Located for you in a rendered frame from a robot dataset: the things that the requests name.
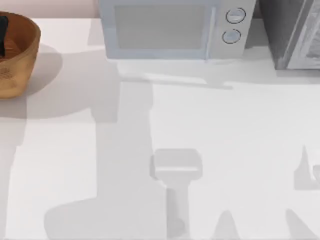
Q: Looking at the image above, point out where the microwave door handle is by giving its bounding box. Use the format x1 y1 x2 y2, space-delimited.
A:
205 6 217 63

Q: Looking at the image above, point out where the microwave knob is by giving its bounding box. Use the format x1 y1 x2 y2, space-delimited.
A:
221 28 242 45
225 7 247 25

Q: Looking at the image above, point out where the pale microwave oven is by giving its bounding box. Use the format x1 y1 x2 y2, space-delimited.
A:
96 0 258 63

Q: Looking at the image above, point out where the microwave door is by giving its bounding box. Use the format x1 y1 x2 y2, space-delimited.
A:
97 0 221 61

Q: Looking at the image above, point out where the black object in bowl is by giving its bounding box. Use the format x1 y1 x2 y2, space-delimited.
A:
0 15 9 59

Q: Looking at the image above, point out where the wooden bowl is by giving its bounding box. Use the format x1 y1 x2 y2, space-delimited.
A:
0 11 42 99

